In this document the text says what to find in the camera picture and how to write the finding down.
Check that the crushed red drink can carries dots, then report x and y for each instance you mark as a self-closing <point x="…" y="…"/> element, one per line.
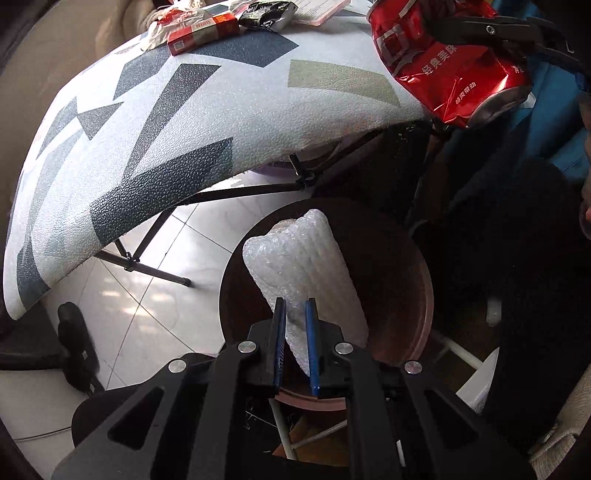
<point x="438" y="78"/>

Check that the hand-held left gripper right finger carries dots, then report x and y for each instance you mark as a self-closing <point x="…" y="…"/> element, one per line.
<point x="313" y="346"/>

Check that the clear pink-edged pouch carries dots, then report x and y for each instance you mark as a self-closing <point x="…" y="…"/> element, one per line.
<point x="318" y="11"/>

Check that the black slipper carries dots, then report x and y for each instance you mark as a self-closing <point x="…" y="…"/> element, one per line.
<point x="76" y="341"/>

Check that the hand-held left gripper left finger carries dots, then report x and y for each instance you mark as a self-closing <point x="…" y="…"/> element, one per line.
<point x="278" y="341"/>

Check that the brown round bin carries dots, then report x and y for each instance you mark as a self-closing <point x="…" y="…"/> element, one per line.
<point x="392" y="286"/>

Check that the white plastic stool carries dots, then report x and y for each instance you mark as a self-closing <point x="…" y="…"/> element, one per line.
<point x="494" y="311"/>

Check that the black foil wrapper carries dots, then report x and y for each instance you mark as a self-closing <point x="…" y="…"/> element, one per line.
<point x="265" y="16"/>

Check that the red cigarette box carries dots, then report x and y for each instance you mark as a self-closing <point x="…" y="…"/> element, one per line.
<point x="203" y="34"/>

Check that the white foam net sleeve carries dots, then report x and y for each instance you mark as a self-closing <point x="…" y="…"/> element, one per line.
<point x="300" y="258"/>

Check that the beige fleece cushion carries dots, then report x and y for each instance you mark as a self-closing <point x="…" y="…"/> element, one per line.
<point x="568" y="429"/>

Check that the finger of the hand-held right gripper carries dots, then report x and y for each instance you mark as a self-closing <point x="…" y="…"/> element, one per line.
<point x="485" y="31"/>

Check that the blue curtain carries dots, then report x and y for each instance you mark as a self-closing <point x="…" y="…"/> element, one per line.
<point x="554" y="129"/>

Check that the clear red-printed plastic wrapper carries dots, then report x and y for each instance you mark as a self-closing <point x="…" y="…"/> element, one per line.
<point x="154" y="32"/>

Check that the geometric patterned folding table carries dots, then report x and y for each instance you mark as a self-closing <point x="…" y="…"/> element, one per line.
<point x="184" y="138"/>

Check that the person's right hand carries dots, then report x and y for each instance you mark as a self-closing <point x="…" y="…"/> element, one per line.
<point x="586" y="207"/>

